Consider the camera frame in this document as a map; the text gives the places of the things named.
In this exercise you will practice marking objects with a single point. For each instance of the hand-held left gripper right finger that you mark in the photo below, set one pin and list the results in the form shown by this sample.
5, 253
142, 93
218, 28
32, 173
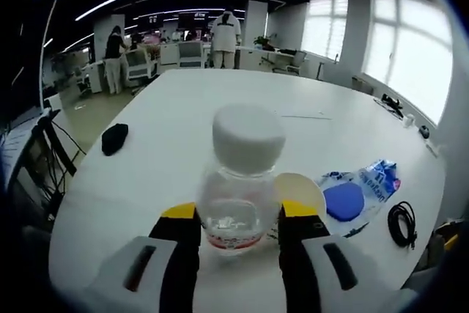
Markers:
359, 283

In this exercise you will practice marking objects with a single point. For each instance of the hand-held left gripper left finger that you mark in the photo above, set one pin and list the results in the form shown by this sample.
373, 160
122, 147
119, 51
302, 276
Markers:
121, 280

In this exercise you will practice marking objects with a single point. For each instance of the white wet wipes pack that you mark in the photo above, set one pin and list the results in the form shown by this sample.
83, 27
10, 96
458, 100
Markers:
344, 203

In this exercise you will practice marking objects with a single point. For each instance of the blue plastic packet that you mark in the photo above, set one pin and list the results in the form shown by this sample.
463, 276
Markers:
384, 173

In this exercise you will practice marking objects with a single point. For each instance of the clear bottle with white cap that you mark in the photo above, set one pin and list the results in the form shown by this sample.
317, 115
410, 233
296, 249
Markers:
249, 137

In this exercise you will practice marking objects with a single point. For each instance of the small grey round item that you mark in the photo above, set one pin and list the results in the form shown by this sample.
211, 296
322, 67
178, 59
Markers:
424, 132

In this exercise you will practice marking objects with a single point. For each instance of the small clear item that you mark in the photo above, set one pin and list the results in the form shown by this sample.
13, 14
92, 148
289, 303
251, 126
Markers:
408, 121

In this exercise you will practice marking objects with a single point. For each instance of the black pouch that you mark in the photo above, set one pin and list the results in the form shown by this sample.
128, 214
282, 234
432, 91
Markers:
114, 139

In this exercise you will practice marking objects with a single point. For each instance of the small black device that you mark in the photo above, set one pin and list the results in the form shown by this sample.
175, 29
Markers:
392, 104

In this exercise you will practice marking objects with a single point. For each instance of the white table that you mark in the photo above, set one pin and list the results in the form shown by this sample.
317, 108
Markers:
165, 115

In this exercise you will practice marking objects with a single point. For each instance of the black stand with grey tray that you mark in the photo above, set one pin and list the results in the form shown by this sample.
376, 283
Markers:
22, 137

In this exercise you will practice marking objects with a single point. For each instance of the wide bright window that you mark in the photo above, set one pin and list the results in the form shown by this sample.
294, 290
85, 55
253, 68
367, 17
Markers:
406, 56

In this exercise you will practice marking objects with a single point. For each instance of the white office chair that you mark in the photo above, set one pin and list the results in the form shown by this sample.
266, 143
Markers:
191, 54
141, 63
298, 60

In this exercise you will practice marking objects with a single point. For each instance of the narrow bright window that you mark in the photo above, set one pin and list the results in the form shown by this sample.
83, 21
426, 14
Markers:
326, 27

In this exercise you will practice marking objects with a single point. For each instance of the green potted plant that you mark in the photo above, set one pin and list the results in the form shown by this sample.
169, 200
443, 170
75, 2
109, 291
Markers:
264, 41

